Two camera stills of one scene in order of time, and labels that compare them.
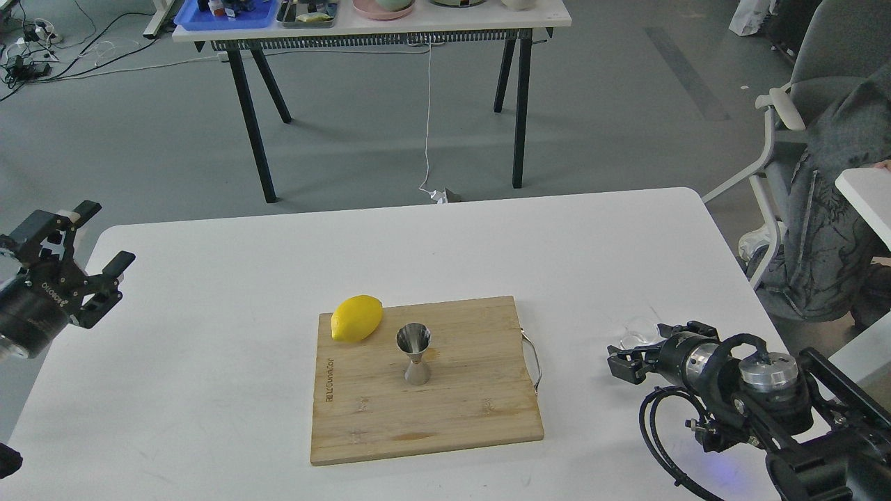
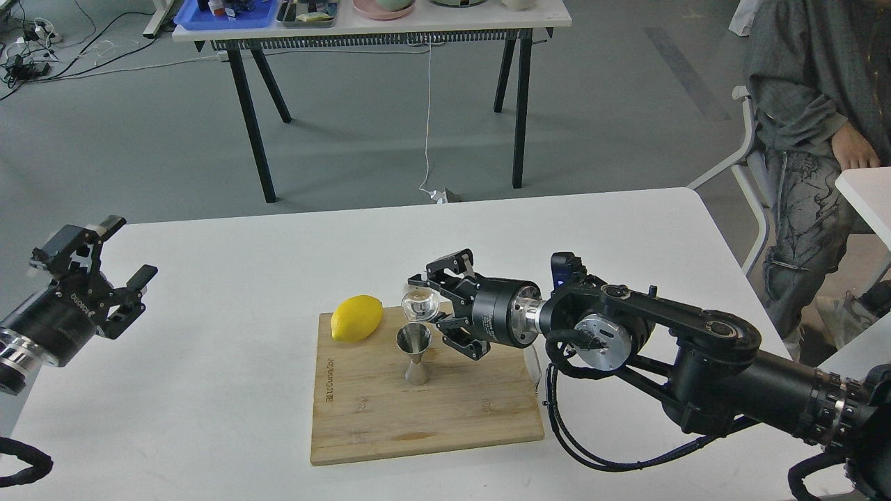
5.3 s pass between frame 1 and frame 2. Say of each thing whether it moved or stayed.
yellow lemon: stayed
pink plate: stayed
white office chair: moved
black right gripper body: moved
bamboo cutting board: stayed
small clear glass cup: moved
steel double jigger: stayed
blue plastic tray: stayed
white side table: stayed
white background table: stayed
